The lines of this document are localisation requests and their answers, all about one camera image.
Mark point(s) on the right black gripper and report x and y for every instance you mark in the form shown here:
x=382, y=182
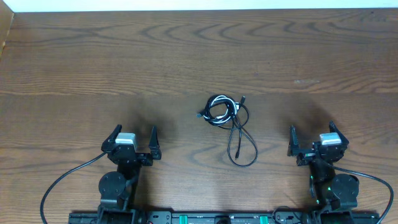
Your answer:
x=293, y=149

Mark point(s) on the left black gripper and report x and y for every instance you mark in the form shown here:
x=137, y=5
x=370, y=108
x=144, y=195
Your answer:
x=128, y=155

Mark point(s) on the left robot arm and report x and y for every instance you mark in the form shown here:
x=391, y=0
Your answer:
x=118, y=188

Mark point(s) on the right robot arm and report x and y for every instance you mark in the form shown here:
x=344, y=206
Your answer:
x=336, y=194

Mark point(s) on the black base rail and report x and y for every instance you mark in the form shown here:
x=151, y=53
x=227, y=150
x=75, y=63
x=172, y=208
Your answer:
x=164, y=217

